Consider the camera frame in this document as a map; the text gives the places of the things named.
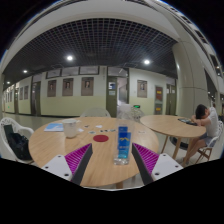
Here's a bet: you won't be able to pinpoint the black bag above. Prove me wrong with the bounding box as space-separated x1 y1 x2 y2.
3 124 33 162

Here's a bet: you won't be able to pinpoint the light blue booklet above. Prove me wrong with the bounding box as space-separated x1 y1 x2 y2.
43 122 65 133

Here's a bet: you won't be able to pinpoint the round ceiling lights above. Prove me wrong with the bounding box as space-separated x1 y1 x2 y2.
22 54 151 74

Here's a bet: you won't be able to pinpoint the white chair with wooden legs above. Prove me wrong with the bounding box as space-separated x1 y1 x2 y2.
195 120 224 165

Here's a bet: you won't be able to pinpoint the open green doorway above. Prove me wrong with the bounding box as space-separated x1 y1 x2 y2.
105 75 130 118

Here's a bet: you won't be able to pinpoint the framed wall portraits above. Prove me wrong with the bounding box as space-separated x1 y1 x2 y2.
6 77 148 101

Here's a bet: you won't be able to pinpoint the dark hallway door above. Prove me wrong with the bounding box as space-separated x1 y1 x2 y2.
30 81 42 117

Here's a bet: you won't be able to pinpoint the flat round red coaster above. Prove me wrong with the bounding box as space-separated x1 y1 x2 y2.
92 134 110 143

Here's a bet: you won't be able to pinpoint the brown double door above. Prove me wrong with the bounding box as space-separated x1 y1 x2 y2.
165 83 177 116

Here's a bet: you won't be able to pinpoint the person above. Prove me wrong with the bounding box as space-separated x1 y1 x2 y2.
181 103 221 167

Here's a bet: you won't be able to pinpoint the clear blue-labelled water bottle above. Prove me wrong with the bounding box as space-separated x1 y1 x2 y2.
112 109 136 166

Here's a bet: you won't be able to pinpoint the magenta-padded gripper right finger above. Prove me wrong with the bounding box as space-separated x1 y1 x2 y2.
131 142 184 186

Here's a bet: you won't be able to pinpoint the dark transom windows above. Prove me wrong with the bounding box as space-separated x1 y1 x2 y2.
45 65 100 80

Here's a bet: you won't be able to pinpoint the white plastic armchair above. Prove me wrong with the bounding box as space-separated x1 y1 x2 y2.
0 117 35 164

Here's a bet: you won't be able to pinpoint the white lattice-back chair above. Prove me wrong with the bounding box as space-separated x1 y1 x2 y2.
128 106 146 123

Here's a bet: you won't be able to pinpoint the white ceramic mug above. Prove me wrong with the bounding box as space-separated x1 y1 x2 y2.
61 118 83 139

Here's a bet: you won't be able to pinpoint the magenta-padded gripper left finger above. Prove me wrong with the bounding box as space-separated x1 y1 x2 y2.
41 143 94 186

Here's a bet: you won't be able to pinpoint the black phone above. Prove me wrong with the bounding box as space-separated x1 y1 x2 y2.
177 117 198 127

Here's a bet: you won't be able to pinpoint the round wooden side table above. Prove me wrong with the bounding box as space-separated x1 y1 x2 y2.
139 114 208 161

